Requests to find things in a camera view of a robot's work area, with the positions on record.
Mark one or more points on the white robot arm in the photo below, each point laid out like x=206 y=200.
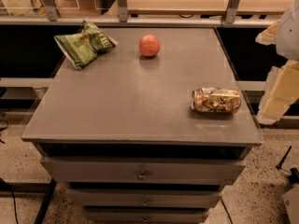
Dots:
x=282 y=83

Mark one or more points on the orange soda can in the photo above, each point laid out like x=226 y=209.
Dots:
x=215 y=100

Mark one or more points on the grey drawer cabinet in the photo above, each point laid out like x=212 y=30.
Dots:
x=125 y=106

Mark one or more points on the red apple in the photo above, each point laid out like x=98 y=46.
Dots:
x=149 y=45

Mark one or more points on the green chip bag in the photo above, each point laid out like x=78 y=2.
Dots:
x=84 y=47

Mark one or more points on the top drawer with knob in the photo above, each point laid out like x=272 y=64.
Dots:
x=149 y=171

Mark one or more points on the drawer with knob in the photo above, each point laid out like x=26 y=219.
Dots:
x=149 y=171
x=144 y=198
x=146 y=216

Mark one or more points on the middle drawer with knob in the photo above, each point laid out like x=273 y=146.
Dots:
x=144 y=198

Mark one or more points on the bottom drawer with knob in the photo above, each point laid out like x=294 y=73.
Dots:
x=146 y=216

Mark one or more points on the metal glass railing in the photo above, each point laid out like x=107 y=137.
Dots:
x=186 y=13

